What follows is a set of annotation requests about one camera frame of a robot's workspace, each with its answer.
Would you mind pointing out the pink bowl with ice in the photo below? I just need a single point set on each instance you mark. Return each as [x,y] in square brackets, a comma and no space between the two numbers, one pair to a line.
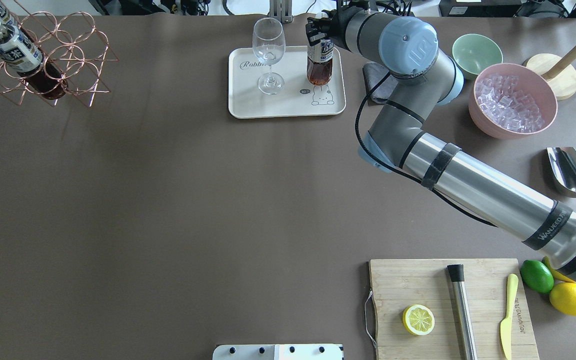
[510,101]

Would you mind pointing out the tea bottle brown liquid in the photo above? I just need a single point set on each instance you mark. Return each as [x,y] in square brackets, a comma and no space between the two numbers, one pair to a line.
[320,62]

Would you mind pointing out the dark grey folded cloth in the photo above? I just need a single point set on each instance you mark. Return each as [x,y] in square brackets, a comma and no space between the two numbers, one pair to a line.
[373,73]

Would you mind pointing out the green lime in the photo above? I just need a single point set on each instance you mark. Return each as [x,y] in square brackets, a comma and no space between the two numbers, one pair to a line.
[537,276]

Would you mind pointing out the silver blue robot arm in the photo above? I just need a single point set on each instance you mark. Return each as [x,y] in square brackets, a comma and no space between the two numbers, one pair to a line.
[426,77]

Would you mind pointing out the mint green bowl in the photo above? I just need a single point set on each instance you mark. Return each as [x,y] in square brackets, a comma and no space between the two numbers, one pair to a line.
[474,52]

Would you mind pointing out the yellow plastic knife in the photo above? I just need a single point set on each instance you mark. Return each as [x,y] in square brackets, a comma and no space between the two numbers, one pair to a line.
[506,324]

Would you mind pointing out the steel muddler black tip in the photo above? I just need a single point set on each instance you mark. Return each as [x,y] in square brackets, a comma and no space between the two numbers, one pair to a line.
[458,283]

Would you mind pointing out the wooden glass drying rack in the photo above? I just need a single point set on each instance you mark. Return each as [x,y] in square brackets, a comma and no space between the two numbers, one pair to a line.
[558,72]

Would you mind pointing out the metal ice scoop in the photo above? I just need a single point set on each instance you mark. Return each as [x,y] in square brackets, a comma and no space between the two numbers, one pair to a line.
[562,160]

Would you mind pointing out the half lemon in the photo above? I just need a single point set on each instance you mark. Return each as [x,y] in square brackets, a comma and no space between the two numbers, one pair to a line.
[418,320]

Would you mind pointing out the wooden cutting board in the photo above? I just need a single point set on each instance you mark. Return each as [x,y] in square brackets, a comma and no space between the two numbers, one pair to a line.
[397,284]

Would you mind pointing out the white bracket with bolts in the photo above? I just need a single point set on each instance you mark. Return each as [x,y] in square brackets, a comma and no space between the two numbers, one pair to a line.
[290,351]

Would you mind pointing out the upright wine glass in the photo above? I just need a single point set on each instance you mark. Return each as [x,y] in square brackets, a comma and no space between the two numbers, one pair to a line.
[269,47]

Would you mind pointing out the yellow lemon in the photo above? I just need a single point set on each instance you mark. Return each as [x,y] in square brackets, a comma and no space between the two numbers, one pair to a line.
[555,273]
[563,298]

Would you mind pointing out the white serving tray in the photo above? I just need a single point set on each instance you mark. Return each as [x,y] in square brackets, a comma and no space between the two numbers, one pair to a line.
[298,98]

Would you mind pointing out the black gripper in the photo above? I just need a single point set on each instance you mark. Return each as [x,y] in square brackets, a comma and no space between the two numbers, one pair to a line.
[336,26]

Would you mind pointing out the copper wire bottle rack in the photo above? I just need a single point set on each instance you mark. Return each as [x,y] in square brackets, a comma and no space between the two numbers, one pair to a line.
[75,53]

